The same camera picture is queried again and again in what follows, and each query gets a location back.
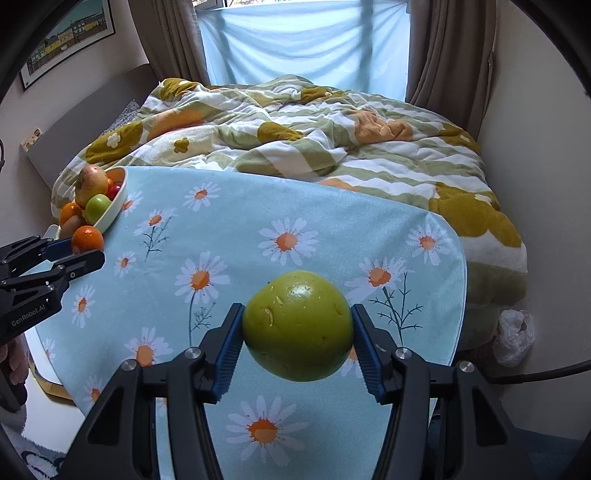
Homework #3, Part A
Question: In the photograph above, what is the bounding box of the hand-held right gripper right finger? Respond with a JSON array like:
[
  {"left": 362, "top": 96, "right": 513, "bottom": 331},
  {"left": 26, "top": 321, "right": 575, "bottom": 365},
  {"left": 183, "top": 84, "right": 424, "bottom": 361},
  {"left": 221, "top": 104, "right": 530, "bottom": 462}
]
[{"left": 349, "top": 303, "right": 539, "bottom": 480}]

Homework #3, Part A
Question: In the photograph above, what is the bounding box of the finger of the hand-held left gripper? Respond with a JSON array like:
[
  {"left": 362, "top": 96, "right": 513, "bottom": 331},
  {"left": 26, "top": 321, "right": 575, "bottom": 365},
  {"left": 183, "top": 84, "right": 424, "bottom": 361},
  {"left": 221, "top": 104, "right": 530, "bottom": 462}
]
[
  {"left": 0, "top": 249, "right": 106, "bottom": 296},
  {"left": 0, "top": 235, "right": 75, "bottom": 274}
]

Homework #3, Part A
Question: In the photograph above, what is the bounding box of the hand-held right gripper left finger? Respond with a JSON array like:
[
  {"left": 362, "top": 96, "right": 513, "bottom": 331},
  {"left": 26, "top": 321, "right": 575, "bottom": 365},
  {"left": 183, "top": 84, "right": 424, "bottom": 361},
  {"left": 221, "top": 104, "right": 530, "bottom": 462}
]
[{"left": 66, "top": 302, "right": 245, "bottom": 480}]

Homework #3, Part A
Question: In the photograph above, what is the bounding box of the brown kiwi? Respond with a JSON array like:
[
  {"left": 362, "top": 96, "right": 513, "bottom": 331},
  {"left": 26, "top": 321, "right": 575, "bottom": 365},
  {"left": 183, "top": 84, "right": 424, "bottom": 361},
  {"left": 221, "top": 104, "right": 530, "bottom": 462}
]
[{"left": 61, "top": 213, "right": 90, "bottom": 238}]

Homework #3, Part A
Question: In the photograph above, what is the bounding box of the green apple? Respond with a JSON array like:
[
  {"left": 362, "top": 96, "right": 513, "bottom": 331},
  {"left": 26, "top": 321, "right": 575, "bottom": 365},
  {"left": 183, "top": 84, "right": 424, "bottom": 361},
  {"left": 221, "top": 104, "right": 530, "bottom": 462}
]
[
  {"left": 242, "top": 271, "right": 355, "bottom": 383},
  {"left": 83, "top": 194, "right": 112, "bottom": 225}
]

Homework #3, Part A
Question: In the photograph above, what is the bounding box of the white duck print bowl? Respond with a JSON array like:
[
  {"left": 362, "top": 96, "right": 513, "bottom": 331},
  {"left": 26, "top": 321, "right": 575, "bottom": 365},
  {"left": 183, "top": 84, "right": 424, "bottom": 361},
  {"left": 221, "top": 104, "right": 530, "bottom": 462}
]
[{"left": 46, "top": 166, "right": 129, "bottom": 238}]

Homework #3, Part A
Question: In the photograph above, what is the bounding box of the yellow wrinkled apple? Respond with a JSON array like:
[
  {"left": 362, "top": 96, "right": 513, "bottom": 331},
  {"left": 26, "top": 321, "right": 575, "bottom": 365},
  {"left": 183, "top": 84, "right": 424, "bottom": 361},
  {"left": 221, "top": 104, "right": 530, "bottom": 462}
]
[{"left": 75, "top": 164, "right": 110, "bottom": 208}]

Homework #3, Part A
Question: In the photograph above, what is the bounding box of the person's left hand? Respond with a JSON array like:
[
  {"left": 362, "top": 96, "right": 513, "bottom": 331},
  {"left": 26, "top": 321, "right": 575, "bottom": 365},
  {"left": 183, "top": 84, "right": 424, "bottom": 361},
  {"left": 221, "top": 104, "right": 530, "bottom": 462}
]
[{"left": 0, "top": 339, "right": 26, "bottom": 388}]

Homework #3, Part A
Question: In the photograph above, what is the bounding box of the grey bed headboard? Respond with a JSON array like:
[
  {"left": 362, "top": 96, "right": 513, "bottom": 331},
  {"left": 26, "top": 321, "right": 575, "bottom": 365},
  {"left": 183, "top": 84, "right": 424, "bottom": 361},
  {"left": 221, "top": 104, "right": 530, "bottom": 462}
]
[{"left": 28, "top": 62, "right": 160, "bottom": 188}]

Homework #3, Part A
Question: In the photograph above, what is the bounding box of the white plastic bag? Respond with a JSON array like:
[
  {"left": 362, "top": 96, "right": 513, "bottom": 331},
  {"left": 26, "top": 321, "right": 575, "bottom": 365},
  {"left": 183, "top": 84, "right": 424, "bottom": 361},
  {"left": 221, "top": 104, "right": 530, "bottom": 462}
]
[{"left": 492, "top": 309, "right": 536, "bottom": 367}]

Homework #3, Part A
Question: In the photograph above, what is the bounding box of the grey patterned pillow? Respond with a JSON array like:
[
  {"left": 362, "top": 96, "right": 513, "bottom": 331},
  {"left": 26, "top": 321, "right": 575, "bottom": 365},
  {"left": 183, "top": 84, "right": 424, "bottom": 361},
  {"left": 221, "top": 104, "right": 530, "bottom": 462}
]
[{"left": 108, "top": 99, "right": 144, "bottom": 127}]

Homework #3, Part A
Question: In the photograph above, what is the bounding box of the blue daisy print tablecloth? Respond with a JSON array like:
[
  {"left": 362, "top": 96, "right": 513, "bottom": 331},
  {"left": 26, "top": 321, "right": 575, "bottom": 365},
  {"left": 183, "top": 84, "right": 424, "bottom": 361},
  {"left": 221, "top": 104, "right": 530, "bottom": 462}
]
[{"left": 28, "top": 166, "right": 468, "bottom": 480}]

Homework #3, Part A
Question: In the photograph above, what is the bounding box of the green striped flower blanket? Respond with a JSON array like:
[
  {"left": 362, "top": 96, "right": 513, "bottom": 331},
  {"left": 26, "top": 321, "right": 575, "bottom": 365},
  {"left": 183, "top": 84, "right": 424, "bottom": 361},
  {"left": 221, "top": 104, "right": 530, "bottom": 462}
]
[{"left": 51, "top": 74, "right": 528, "bottom": 352}]

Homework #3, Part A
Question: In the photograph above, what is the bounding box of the brown curtain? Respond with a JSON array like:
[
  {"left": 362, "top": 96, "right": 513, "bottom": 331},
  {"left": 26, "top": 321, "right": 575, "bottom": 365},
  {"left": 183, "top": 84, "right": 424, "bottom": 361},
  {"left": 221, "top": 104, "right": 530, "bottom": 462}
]
[
  {"left": 405, "top": 0, "right": 497, "bottom": 132},
  {"left": 124, "top": 0, "right": 211, "bottom": 86}
]

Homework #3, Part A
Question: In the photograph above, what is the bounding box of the white framed window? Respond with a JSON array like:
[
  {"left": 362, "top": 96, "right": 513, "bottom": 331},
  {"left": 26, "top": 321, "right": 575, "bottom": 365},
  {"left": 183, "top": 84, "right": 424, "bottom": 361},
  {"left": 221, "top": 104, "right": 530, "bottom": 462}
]
[{"left": 194, "top": 0, "right": 278, "bottom": 11}]

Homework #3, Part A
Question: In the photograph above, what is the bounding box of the light blue window cloth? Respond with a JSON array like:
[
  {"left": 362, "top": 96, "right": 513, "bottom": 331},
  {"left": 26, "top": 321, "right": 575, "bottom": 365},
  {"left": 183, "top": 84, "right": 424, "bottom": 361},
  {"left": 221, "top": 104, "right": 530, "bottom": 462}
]
[{"left": 198, "top": 0, "right": 411, "bottom": 100}]

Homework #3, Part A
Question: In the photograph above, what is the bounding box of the white wall socket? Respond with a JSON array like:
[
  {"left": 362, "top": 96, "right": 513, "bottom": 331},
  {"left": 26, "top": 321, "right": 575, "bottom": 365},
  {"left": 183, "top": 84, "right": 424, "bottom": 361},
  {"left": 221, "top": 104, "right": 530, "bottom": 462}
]
[{"left": 19, "top": 127, "right": 43, "bottom": 151}]

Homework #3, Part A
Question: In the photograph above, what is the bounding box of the black cable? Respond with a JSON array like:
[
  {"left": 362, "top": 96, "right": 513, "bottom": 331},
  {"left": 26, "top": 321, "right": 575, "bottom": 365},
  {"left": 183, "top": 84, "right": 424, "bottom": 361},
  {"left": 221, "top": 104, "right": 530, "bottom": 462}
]
[{"left": 485, "top": 355, "right": 591, "bottom": 386}]

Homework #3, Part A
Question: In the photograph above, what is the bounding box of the framed wall poster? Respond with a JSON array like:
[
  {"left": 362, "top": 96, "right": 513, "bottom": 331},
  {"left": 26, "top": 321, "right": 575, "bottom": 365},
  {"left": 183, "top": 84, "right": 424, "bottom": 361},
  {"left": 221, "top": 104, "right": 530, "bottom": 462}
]
[{"left": 19, "top": 0, "right": 115, "bottom": 90}]

